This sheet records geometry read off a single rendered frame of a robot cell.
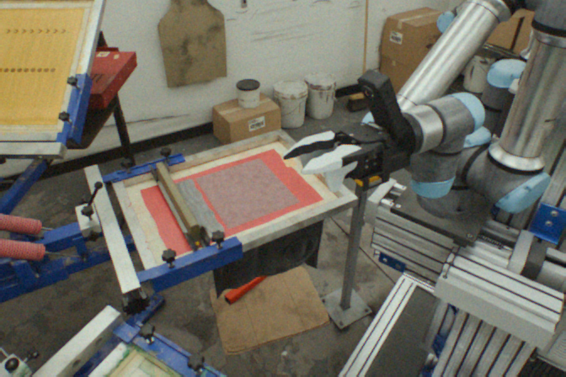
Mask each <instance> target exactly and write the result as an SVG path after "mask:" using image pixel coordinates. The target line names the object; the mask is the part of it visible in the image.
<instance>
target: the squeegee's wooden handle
mask: <svg viewBox="0 0 566 377"><path fill-rule="evenodd" d="M156 167H157V171H158V179H159V180H160V181H161V183H162V185H163V186H164V189H165V191H166V193H167V195H168V197H169V198H170V200H171V202H172V204H173V205H174V208H175V209H176V210H177V212H178V214H179V217H180V219H181V220H182V221H183V224H184V227H185V229H186V231H187V232H188V233H189V235H190V236H191V237H192V239H193V242H194V243H195V242H199V241H201V236H200V226H199V224H198V221H197V220H196V218H195V216H194V215H193V213H191V211H190V209H189V207H188V205H187V204H186V202H185V200H184V198H183V196H182V194H181V193H180V192H179V189H178V187H177V185H176V183H174V181H173V179H172V178H171V177H170V175H169V173H168V171H167V168H166V167H165V166H164V164H163V162H159V163H157V164H156Z"/></svg>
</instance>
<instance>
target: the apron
mask: <svg viewBox="0 0 566 377"><path fill-rule="evenodd" d="M157 27H158V34H159V40H160V45H161V50H162V54H163V64H164V70H165V75H166V81H167V86H168V88H171V87H179V86H184V85H187V84H191V83H193V82H197V81H204V82H205V81H210V80H212V79H214V78H216V77H227V41H226V28H225V17H224V14H223V13H222V11H220V10H217V9H216V8H214V7H212V6H211V5H210V4H209V3H208V1H207V0H171V6H170V8H169V10H168V12H167V13H166V14H165V16H164V17H163V18H162V19H159V23H158V25H157Z"/></svg>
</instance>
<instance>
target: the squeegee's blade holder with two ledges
mask: <svg viewBox="0 0 566 377"><path fill-rule="evenodd" d="M158 186H159V188H160V189H161V191H162V193H163V196H164V198H165V199H166V201H167V203H168V206H169V208H170V209H171V211H172V213H174V216H175V218H176V220H177V222H178V224H179V226H180V228H181V230H182V232H183V233H185V232H187V231H186V229H185V227H184V224H183V221H182V220H181V219H180V217H179V214H178V212H177V210H176V209H175V208H174V205H173V204H172V202H171V200H170V198H169V197H168V195H167V193H166V191H165V189H164V186H163V185H162V183H161V181H158ZM187 233H188V232H187Z"/></svg>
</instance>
